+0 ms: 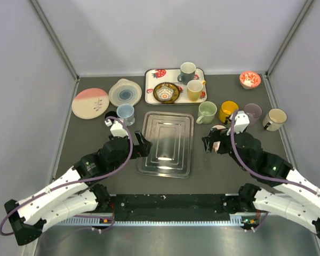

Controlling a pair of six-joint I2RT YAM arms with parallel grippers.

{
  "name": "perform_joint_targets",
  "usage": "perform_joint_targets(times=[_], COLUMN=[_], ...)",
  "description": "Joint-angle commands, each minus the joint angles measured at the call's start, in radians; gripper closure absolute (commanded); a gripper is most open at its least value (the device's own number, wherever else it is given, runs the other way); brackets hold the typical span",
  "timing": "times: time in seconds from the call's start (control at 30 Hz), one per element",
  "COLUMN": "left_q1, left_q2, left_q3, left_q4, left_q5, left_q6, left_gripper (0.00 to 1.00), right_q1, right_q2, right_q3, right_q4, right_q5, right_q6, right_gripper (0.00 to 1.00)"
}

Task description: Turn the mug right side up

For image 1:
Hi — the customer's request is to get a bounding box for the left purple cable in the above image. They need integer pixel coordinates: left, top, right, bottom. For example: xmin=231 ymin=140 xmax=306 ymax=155
xmin=0 ymin=116 xmax=134 ymax=237

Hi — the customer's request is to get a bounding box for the slotted cable duct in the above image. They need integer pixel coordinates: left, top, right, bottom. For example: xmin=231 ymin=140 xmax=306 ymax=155
xmin=57 ymin=215 xmax=255 ymax=227

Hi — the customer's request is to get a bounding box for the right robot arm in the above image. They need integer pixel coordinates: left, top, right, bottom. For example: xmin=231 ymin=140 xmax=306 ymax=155
xmin=202 ymin=128 xmax=320 ymax=239

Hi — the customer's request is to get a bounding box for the light green mug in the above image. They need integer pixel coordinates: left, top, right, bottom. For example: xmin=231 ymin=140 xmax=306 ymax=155
xmin=196 ymin=101 xmax=218 ymax=124

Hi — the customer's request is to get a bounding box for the mustard yellow mug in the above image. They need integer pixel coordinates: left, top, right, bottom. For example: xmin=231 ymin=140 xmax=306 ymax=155
xmin=187 ymin=80 xmax=206 ymax=101

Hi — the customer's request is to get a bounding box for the blue ringed cream plate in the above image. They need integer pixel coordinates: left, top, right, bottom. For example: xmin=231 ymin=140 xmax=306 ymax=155
xmin=108 ymin=78 xmax=142 ymax=107

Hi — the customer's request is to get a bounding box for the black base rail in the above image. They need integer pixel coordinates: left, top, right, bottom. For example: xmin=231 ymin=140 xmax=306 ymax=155
xmin=104 ymin=194 xmax=243 ymax=222

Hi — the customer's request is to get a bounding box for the dark grey-blue mug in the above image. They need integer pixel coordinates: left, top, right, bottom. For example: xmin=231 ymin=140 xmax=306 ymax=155
xmin=177 ymin=62 xmax=196 ymax=84

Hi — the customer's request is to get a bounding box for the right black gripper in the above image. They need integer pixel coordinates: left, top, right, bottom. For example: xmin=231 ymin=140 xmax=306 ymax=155
xmin=202 ymin=125 xmax=249 ymax=171

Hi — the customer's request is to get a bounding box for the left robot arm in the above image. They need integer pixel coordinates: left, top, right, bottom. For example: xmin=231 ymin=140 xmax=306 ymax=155
xmin=4 ymin=131 xmax=152 ymax=246

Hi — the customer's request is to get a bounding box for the yellow and black mug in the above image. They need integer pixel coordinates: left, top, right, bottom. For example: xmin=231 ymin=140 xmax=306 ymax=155
xmin=219 ymin=101 xmax=239 ymax=124

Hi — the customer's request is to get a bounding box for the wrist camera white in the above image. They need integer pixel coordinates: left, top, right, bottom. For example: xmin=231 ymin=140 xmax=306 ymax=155
xmin=105 ymin=119 xmax=128 ymax=138
xmin=232 ymin=111 xmax=250 ymax=134

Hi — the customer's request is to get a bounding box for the lilac purple mug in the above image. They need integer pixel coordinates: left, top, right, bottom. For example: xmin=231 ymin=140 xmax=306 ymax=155
xmin=244 ymin=103 xmax=262 ymax=126

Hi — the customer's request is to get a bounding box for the strawberry pattern white tray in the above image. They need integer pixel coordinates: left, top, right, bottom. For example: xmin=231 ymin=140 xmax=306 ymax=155
xmin=145 ymin=68 xmax=207 ymax=105

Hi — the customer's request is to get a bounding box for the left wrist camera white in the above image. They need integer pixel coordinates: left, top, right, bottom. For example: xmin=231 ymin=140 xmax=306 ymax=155
xmin=105 ymin=119 xmax=128 ymax=138

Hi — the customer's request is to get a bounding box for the cream mug black handle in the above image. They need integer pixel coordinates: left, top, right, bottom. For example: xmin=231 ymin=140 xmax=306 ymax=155
xmin=262 ymin=108 xmax=287 ymax=132

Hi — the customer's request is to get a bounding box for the red patterned small bowl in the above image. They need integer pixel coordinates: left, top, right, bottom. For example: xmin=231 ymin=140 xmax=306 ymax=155
xmin=239 ymin=71 xmax=261 ymax=90

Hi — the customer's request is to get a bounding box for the light blue mug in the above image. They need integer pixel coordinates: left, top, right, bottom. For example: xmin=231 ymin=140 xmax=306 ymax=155
xmin=116 ymin=103 xmax=135 ymax=126

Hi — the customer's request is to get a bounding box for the silver metal tray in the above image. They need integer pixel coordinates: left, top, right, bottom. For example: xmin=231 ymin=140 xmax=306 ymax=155
xmin=138 ymin=111 xmax=194 ymax=179

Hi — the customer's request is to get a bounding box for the pink and cream plate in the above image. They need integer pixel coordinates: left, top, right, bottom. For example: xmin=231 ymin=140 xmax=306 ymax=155
xmin=71 ymin=88 xmax=110 ymax=119

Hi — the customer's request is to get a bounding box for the black and gold cup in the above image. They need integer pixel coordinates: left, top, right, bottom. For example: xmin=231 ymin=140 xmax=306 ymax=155
xmin=105 ymin=111 xmax=118 ymax=123

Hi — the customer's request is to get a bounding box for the pink and white mug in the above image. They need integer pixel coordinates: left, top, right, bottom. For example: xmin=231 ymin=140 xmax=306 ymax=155
xmin=212 ymin=125 xmax=228 ymax=147

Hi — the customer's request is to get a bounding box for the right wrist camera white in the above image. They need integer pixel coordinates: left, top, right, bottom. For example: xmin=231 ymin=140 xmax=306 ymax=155
xmin=232 ymin=111 xmax=250 ymax=134

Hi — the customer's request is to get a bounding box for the floral patterned small bowl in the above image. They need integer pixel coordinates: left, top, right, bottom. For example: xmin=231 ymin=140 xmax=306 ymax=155
xmin=153 ymin=82 xmax=180 ymax=104

